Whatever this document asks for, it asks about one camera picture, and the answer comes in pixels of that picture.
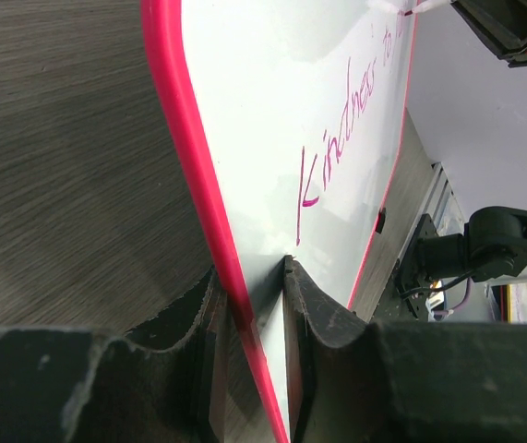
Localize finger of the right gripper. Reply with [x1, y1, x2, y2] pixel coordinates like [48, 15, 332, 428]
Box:
[452, 0, 527, 68]

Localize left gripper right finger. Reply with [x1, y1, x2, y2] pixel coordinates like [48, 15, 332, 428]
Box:
[283, 257, 527, 442]

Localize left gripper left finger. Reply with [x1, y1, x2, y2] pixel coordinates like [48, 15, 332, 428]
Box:
[0, 270, 229, 442]

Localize pink framed whiteboard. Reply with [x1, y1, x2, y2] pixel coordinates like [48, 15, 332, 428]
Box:
[140, 1, 416, 442]

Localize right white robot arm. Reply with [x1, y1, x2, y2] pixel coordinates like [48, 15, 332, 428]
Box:
[392, 1, 527, 317]

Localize right black whiteboard stand foot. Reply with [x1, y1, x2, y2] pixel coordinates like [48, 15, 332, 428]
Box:
[375, 207, 387, 233]

